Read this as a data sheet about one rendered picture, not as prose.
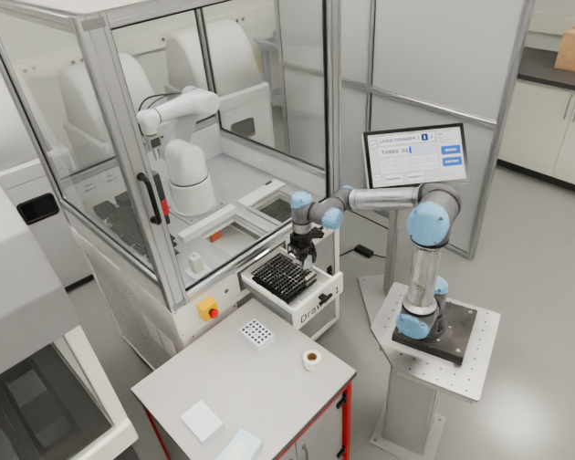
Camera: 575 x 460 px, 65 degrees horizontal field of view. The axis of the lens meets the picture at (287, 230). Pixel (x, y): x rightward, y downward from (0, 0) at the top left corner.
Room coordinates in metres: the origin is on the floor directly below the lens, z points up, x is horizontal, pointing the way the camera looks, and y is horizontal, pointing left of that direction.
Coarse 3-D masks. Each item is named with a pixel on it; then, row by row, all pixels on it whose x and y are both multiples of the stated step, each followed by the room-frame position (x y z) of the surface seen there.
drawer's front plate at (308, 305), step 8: (328, 280) 1.33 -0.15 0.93; (336, 280) 1.34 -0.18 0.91; (320, 288) 1.28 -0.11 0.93; (328, 288) 1.30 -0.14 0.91; (336, 288) 1.34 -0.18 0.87; (312, 296) 1.25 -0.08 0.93; (336, 296) 1.34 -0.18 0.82; (304, 304) 1.21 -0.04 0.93; (312, 304) 1.24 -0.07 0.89; (296, 312) 1.17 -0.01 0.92; (304, 312) 1.20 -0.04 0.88; (312, 312) 1.24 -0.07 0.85; (296, 320) 1.17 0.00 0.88; (296, 328) 1.17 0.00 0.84
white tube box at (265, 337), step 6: (246, 324) 1.25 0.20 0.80; (252, 324) 1.24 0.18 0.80; (258, 324) 1.24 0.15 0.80; (240, 330) 1.21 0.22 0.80; (246, 330) 1.21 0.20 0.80; (252, 330) 1.21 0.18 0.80; (258, 330) 1.21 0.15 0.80; (264, 330) 1.20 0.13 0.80; (246, 336) 1.18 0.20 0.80; (252, 336) 1.18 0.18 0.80; (258, 336) 1.18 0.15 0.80; (264, 336) 1.18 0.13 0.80; (270, 336) 1.17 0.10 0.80; (252, 342) 1.16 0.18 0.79; (258, 342) 1.15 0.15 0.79; (264, 342) 1.15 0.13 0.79; (270, 342) 1.17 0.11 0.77; (258, 348) 1.13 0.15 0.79; (264, 348) 1.14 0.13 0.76
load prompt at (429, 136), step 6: (420, 132) 2.09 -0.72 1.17; (426, 132) 2.09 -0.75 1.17; (432, 132) 2.09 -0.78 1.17; (378, 138) 2.08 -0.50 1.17; (384, 138) 2.08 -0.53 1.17; (390, 138) 2.08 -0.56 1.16; (396, 138) 2.08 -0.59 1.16; (402, 138) 2.08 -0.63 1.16; (408, 138) 2.07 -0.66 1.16; (414, 138) 2.07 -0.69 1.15; (420, 138) 2.07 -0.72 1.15; (426, 138) 2.07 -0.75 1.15; (432, 138) 2.07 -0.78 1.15; (378, 144) 2.06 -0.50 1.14; (384, 144) 2.06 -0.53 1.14; (390, 144) 2.06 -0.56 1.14; (396, 144) 2.06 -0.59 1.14
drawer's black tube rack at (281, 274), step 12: (264, 264) 1.49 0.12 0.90; (276, 264) 1.49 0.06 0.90; (288, 264) 1.48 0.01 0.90; (264, 276) 1.42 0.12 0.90; (276, 276) 1.41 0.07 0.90; (288, 276) 1.43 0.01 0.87; (300, 276) 1.43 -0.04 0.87; (276, 288) 1.33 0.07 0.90; (288, 288) 1.33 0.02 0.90; (300, 288) 1.35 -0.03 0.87; (288, 300) 1.29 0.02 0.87
